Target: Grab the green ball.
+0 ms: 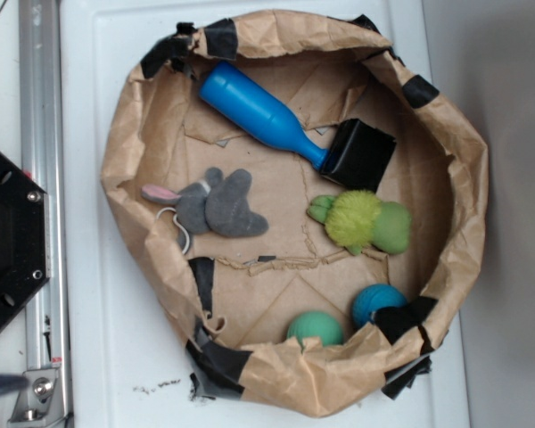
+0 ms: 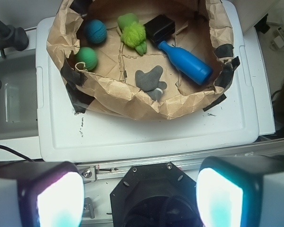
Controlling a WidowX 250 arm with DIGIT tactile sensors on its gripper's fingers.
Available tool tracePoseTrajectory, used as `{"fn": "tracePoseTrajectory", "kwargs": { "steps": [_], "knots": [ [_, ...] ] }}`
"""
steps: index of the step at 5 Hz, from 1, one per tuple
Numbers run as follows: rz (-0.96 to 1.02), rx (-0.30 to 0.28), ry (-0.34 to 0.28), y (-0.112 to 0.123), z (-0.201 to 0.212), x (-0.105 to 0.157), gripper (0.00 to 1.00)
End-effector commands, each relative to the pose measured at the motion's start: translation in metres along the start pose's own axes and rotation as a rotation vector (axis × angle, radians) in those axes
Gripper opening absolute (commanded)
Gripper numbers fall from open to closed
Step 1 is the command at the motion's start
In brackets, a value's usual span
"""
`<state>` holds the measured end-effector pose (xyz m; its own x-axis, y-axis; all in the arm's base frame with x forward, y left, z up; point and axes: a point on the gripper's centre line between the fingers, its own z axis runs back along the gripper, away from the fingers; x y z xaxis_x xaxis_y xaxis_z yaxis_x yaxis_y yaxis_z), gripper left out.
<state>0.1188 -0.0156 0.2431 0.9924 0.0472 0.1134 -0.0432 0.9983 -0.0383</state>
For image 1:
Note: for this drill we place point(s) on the green fuzzy turtle toy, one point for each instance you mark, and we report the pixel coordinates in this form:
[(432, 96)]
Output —
[(358, 219)]

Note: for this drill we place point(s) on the metal corner bracket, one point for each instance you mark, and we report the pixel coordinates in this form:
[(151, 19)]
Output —
[(41, 403)]

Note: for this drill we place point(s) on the grey plush mouse toy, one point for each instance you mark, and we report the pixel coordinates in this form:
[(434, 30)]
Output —
[(214, 203)]

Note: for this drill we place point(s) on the green rubber ball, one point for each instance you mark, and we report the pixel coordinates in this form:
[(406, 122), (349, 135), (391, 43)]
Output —
[(316, 324)]

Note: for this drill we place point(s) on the brown paper bag bin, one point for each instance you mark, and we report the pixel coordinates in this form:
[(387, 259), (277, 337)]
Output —
[(231, 300)]

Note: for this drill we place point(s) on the blue rubber ball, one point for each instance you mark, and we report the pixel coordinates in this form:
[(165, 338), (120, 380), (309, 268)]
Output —
[(373, 298)]

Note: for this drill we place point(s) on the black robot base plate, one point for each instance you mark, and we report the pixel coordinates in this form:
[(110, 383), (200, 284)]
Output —
[(23, 265)]

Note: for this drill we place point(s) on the black cube block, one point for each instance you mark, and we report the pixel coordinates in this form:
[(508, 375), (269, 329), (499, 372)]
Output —
[(359, 156)]

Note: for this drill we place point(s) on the aluminium extrusion rail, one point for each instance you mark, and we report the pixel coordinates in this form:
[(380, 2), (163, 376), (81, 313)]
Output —
[(46, 315)]

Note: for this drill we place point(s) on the white plastic tray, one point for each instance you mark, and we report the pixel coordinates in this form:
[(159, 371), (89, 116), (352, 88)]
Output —
[(129, 368)]

